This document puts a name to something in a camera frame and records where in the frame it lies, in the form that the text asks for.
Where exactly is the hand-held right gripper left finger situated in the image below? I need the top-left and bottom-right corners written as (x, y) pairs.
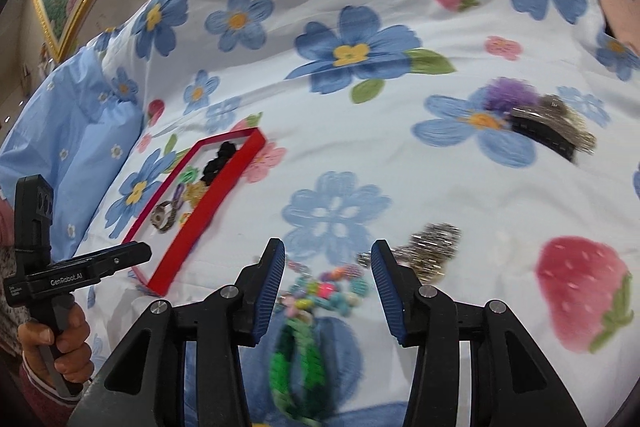
top-left (65, 237), bottom-right (287, 427)

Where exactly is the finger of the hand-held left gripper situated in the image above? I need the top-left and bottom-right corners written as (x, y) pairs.
top-left (107, 242), bottom-right (153, 275)

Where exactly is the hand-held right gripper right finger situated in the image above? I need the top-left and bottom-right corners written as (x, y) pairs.
top-left (370, 238), bottom-right (588, 427)

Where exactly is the grey bracelet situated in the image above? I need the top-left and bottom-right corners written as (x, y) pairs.
top-left (151, 199), bottom-right (181, 233)

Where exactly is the colourful beaded bracelet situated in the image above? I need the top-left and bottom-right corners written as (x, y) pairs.
top-left (277, 259), bottom-right (371, 320)

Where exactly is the red shallow box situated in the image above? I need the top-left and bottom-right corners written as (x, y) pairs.
top-left (121, 127), bottom-right (267, 297)

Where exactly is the yellow flower hair clip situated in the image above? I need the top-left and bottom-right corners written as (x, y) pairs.
top-left (184, 182), bottom-right (208, 208)

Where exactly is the black scrunchie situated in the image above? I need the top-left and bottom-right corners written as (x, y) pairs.
top-left (200, 139), bottom-right (241, 185)

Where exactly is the person's left hand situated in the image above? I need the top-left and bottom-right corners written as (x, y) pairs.
top-left (17, 304), bottom-right (96, 389)

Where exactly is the person's patterned clothing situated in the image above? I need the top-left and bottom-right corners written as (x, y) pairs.
top-left (0, 197), bottom-right (23, 348)

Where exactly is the light blue pillow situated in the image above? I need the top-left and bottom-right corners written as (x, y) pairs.
top-left (0, 49), bottom-right (143, 258)

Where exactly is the black hair claw clip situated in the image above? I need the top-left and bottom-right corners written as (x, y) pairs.
top-left (507, 114), bottom-right (578, 164)

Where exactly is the purple mesh scrunchie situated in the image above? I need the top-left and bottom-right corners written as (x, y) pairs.
top-left (487, 77), bottom-right (543, 112)

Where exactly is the silver rhinestone hair clip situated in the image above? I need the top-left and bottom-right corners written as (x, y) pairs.
top-left (510, 104), bottom-right (597, 155)

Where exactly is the grey hair clip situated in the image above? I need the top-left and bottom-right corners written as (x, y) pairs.
top-left (535, 94), bottom-right (571, 120)

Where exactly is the gold chain bracelet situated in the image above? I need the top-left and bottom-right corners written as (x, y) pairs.
top-left (405, 257), bottom-right (451, 285)

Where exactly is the silver chain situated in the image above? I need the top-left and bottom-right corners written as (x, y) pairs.
top-left (392, 223), bottom-right (462, 268)

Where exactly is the green braided bracelet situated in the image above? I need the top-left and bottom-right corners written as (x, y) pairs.
top-left (267, 317), bottom-right (328, 420)

